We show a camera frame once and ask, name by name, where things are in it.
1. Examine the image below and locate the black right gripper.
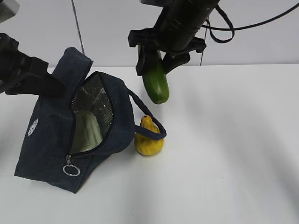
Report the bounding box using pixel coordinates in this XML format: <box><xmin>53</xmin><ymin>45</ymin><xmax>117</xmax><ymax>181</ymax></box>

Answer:
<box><xmin>128</xmin><ymin>28</ymin><xmax>206</xmax><ymax>76</ymax></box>

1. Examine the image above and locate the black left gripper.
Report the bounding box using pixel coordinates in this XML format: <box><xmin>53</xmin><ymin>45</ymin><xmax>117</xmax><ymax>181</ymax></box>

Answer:
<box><xmin>0</xmin><ymin>33</ymin><xmax>65</xmax><ymax>97</ymax></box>

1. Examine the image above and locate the green cucumber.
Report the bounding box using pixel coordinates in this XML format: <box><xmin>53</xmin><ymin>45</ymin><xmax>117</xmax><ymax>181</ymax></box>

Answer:
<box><xmin>141</xmin><ymin>58</ymin><xmax>169</xmax><ymax>105</ymax></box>

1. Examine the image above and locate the dark blue lunch bag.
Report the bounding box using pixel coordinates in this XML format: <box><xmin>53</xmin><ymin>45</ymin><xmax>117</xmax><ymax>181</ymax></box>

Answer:
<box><xmin>14</xmin><ymin>47</ymin><xmax>166</xmax><ymax>193</ymax></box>

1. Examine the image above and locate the green lidded glass container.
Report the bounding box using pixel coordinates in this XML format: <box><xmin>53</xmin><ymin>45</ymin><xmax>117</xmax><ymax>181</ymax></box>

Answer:
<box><xmin>71</xmin><ymin>111</ymin><xmax>102</xmax><ymax>154</ymax></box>

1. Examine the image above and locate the yellow pear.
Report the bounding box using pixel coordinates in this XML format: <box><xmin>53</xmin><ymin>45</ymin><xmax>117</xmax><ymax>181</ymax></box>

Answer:
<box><xmin>135</xmin><ymin>115</ymin><xmax>165</xmax><ymax>156</ymax></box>

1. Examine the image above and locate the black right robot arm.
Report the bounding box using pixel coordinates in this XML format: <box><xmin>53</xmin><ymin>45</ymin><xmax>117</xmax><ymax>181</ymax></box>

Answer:
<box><xmin>128</xmin><ymin>0</ymin><xmax>219</xmax><ymax>76</ymax></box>

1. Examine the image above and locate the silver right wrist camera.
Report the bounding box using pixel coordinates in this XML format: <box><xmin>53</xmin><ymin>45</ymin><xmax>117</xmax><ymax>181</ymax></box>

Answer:
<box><xmin>140</xmin><ymin>0</ymin><xmax>173</xmax><ymax>7</ymax></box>

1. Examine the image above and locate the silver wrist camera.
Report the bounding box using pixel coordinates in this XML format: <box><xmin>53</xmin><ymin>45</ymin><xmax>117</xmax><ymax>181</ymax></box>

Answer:
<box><xmin>140</xmin><ymin>0</ymin><xmax>173</xmax><ymax>7</ymax></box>
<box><xmin>0</xmin><ymin>0</ymin><xmax>20</xmax><ymax>23</ymax></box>

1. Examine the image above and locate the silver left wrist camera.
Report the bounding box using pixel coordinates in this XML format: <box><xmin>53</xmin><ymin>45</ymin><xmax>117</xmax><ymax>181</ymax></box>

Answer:
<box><xmin>0</xmin><ymin>0</ymin><xmax>20</xmax><ymax>23</ymax></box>

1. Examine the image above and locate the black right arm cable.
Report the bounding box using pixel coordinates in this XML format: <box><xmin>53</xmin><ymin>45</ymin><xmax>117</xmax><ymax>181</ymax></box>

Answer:
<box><xmin>200</xmin><ymin>4</ymin><xmax>299</xmax><ymax>43</ymax></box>

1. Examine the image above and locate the silver zipper pull ring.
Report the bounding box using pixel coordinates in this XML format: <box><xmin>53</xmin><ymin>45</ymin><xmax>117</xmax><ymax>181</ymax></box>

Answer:
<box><xmin>62</xmin><ymin>154</ymin><xmax>81</xmax><ymax>176</ymax></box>

